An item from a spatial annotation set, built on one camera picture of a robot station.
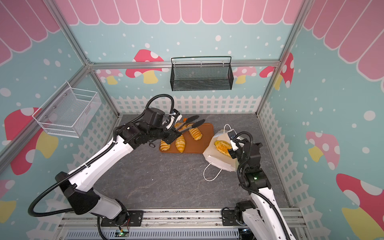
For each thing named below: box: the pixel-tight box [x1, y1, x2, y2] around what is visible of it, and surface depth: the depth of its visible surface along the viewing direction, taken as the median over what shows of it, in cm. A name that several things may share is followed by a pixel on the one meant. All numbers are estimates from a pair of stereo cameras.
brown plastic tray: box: [159, 123, 215, 154], surface depth 103 cm
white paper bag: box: [202, 129, 238, 172], surface depth 84 cm
